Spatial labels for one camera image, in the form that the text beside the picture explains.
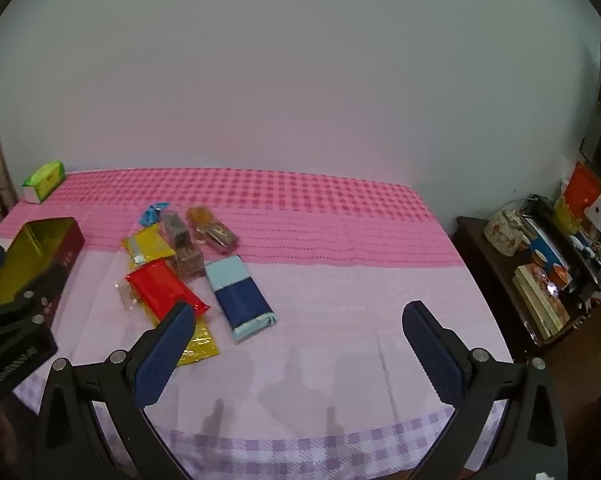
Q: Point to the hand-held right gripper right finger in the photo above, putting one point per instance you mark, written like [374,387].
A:
[433,355]

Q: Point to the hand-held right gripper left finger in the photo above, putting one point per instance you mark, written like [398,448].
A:
[163,360]

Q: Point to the red tin box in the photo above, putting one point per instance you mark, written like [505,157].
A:
[25,260]

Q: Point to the large yellow snack packet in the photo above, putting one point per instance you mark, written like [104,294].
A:
[201,346]

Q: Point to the red snack packet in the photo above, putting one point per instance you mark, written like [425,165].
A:
[163,287]

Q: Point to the blue biscuit packet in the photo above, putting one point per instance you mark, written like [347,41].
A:
[240,300]

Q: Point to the clear brown bar packet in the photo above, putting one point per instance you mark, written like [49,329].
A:
[190,261]

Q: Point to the yellow snack packet silver end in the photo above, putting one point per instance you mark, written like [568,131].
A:
[150,242]

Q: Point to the clear sesame bar packet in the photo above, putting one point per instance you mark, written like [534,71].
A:
[175,230]

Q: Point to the clear nut brittle packet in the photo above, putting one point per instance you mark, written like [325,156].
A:
[218,238]

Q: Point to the small blue candy packet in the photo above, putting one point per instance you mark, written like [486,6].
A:
[153,212]

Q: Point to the green tissue box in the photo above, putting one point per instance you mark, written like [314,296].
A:
[44,180]

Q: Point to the dark wooden side table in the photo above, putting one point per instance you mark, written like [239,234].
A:
[480,255]

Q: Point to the pink checked tablecloth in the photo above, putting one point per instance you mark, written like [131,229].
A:
[330,285]

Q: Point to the clear glass ornament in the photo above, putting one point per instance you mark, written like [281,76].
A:
[550,282]

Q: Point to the floral teapot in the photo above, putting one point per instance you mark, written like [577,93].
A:
[505,232]

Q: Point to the blue and white tray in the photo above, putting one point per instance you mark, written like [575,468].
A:
[547,247]

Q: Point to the yellow zigzag rim container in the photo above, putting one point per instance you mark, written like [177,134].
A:
[566,217]

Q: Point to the orange gift box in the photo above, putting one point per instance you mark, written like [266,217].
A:
[582,187]

